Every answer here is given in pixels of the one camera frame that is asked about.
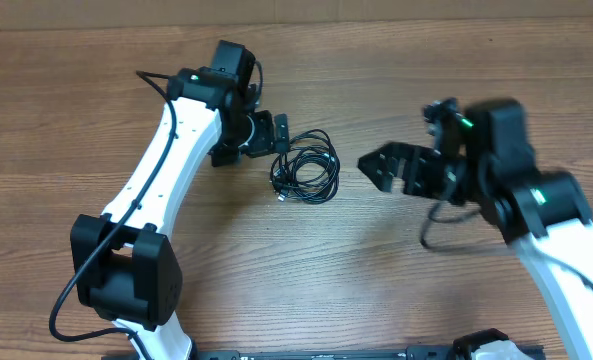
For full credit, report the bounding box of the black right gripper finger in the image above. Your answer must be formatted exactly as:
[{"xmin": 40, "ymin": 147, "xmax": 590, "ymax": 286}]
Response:
[
  {"xmin": 376, "ymin": 142, "xmax": 434, "ymax": 164},
  {"xmin": 357, "ymin": 154, "xmax": 406, "ymax": 193}
]

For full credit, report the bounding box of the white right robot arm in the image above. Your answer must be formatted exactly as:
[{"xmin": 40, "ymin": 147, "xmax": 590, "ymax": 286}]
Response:
[{"xmin": 357, "ymin": 98, "xmax": 593, "ymax": 359}]

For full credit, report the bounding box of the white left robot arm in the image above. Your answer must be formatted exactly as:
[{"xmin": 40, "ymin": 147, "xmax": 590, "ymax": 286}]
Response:
[{"xmin": 56, "ymin": 40, "xmax": 288, "ymax": 359}]

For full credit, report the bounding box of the cardboard back wall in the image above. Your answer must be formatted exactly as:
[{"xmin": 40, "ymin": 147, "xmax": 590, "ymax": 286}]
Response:
[{"xmin": 0, "ymin": 0, "xmax": 593, "ymax": 31}]

